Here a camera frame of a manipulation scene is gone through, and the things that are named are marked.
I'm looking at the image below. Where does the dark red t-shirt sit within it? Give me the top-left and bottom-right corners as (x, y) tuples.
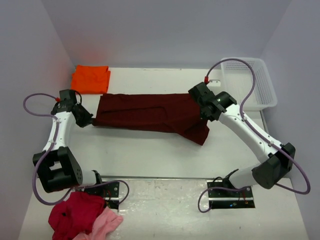
(93, 93), (210, 146)

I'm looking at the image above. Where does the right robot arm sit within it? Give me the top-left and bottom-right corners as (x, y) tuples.
(188, 82), (296, 189)

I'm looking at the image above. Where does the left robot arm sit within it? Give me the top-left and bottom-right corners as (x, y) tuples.
(32, 89), (102, 193)

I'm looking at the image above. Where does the orange folded t-shirt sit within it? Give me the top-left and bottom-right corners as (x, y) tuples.
(70, 65), (111, 95)

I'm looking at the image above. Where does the white plastic basket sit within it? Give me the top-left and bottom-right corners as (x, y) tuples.
(220, 57), (278, 112)

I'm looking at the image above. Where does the crimson crumpled t-shirt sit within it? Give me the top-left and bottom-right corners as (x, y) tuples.
(48, 191), (106, 240)

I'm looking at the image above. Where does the pink crumpled t-shirt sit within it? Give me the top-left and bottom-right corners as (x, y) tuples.
(73, 207), (124, 240)

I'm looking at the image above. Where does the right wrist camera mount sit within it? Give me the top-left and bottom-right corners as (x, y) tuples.
(204, 75), (221, 88)

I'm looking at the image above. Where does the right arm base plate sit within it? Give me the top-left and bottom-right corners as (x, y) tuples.
(208, 187), (256, 210)

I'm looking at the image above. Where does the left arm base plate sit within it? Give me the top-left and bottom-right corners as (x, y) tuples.
(84, 181), (120, 210)

